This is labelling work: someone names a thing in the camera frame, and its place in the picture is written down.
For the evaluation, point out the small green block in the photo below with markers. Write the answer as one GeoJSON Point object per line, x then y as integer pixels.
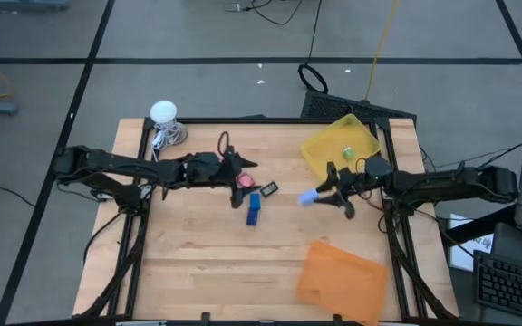
{"type": "Point", "coordinates": [348, 152]}

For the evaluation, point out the black computer keyboard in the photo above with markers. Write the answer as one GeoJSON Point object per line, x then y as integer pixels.
{"type": "Point", "coordinates": [512, 285]}

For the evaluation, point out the black digital display device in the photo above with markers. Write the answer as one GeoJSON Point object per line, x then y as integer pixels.
{"type": "Point", "coordinates": [269, 188]}

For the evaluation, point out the white paper sheet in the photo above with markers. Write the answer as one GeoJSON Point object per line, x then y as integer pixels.
{"type": "Point", "coordinates": [467, 253]}

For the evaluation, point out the orange plastic bin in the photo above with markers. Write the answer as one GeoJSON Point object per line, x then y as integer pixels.
{"type": "Point", "coordinates": [342, 280]}

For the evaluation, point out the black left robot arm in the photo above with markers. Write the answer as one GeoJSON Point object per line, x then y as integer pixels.
{"type": "Point", "coordinates": [120, 160]}

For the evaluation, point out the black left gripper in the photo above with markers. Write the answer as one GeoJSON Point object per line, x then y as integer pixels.
{"type": "Point", "coordinates": [204, 169]}

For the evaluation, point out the pale lilac block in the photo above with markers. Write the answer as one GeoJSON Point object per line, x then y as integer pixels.
{"type": "Point", "coordinates": [308, 198]}

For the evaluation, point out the grey floor box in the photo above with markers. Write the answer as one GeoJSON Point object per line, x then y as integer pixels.
{"type": "Point", "coordinates": [30, 3]}

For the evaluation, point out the bright blue box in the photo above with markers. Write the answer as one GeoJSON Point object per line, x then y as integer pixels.
{"type": "Point", "coordinates": [254, 200]}

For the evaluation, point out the low red box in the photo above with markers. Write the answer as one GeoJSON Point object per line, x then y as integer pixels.
{"type": "Point", "coordinates": [245, 180]}

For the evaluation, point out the dark blue box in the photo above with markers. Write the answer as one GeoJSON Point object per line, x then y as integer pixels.
{"type": "Point", "coordinates": [252, 218]}

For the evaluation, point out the yellow plastic bin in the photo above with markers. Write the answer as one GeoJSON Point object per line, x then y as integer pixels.
{"type": "Point", "coordinates": [329, 147]}

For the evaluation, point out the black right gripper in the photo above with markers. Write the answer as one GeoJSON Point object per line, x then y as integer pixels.
{"type": "Point", "coordinates": [370, 176]}

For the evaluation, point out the white mushroom-shaped lamp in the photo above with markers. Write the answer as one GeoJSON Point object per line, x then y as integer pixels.
{"type": "Point", "coordinates": [163, 111]}

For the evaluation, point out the black aluminium table frame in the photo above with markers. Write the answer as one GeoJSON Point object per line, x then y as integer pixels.
{"type": "Point", "coordinates": [265, 121]}

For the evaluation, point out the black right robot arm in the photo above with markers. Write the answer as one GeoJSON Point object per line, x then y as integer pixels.
{"type": "Point", "coordinates": [447, 183]}

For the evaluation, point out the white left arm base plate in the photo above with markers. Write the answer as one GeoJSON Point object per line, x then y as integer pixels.
{"type": "Point", "coordinates": [102, 196]}

